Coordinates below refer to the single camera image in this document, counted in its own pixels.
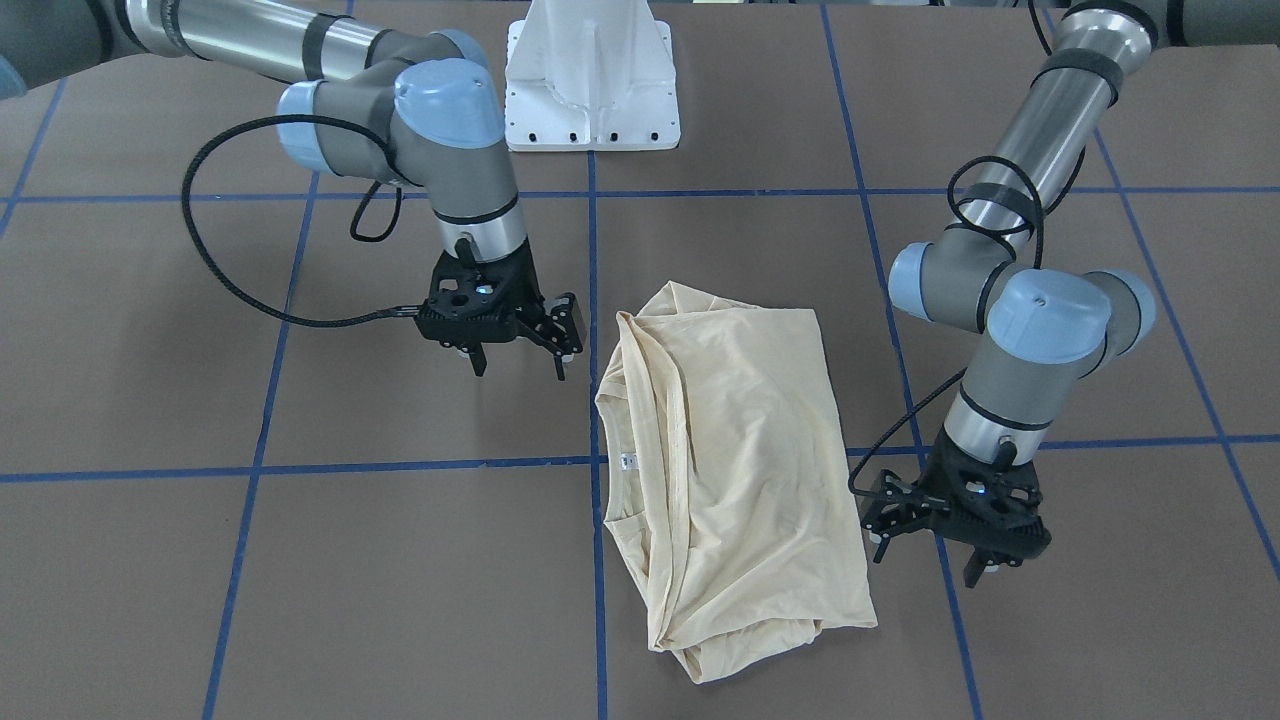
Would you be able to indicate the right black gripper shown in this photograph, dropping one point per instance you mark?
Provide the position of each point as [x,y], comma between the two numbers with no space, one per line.
[553,321]

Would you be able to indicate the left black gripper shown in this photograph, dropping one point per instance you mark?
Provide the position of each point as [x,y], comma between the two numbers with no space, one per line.
[893,510]

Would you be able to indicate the beige long-sleeve printed shirt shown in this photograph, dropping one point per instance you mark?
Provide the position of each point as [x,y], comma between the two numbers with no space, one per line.
[727,481]

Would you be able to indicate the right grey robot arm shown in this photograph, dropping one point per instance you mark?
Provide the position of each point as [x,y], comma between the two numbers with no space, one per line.
[401,111]

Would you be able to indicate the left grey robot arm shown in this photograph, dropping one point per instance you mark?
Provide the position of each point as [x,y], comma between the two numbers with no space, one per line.
[1040,330]

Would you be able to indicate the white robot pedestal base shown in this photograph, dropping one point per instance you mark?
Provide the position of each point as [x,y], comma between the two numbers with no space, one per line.
[591,76]

